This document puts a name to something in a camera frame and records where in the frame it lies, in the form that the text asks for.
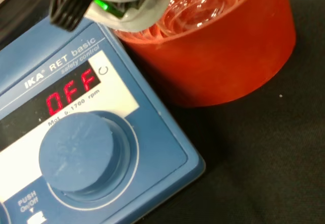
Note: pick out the blue base heater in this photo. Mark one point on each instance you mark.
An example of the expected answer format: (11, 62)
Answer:
(162, 142)

